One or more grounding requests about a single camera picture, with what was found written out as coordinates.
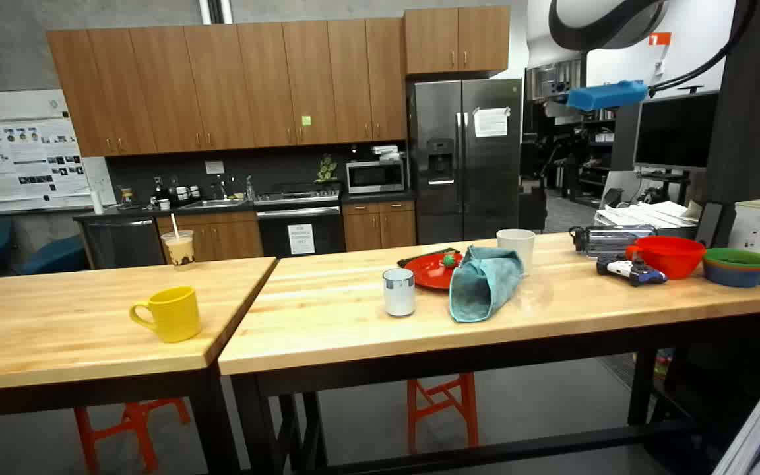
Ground blue teal cloth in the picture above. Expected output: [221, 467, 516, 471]
[445, 246, 525, 328]

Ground white paper cup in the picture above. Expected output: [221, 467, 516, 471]
[494, 227, 539, 275]

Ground iced coffee cup with straw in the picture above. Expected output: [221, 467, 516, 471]
[159, 211, 198, 268]

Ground brown base cabinet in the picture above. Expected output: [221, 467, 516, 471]
[153, 207, 265, 263]
[341, 198, 420, 254]

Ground red plate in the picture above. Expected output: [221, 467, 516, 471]
[396, 247, 467, 296]

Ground small white can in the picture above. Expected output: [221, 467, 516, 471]
[380, 266, 420, 321]

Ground silver microwave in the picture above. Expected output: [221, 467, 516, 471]
[342, 155, 409, 198]

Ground white paper on oven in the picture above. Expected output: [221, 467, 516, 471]
[285, 221, 318, 258]

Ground white item on microwave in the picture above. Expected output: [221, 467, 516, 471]
[370, 143, 405, 167]

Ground green potted plant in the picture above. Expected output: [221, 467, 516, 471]
[312, 155, 342, 188]

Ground stainless steel fridge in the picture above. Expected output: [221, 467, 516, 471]
[405, 77, 525, 246]

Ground black oven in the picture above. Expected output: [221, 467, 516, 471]
[254, 202, 347, 258]

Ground white paper on fridge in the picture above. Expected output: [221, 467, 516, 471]
[473, 106, 512, 139]

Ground orange stool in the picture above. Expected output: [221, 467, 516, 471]
[71, 396, 194, 475]
[404, 372, 483, 456]

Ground brown cabinet above fridge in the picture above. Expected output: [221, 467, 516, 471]
[401, 6, 512, 77]

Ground black storage shelving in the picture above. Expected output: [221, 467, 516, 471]
[521, 60, 639, 207]

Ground yellow mug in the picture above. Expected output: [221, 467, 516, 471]
[126, 285, 203, 346]

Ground black dishwasher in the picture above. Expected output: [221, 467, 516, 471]
[73, 215, 165, 272]

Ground stack of white papers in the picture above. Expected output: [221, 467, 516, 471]
[591, 198, 703, 231]

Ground red plastic bowl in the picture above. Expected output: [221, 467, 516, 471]
[624, 231, 710, 281]

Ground black monitor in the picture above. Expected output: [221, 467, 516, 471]
[632, 90, 721, 171]

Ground black speaker box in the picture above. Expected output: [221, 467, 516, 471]
[694, 201, 729, 247]

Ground blue lounge chair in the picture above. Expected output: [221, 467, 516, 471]
[19, 231, 91, 275]

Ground green bowl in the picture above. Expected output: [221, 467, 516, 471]
[701, 246, 760, 289]

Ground white poster board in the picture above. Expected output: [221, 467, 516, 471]
[0, 87, 119, 218]

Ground white panel with yellow clamp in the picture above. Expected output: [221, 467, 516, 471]
[710, 366, 760, 475]

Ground wooden table with black frame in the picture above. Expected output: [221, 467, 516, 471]
[0, 255, 280, 475]
[215, 230, 760, 475]

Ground brown wooden wall cabinets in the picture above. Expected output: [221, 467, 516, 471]
[44, 15, 411, 159]

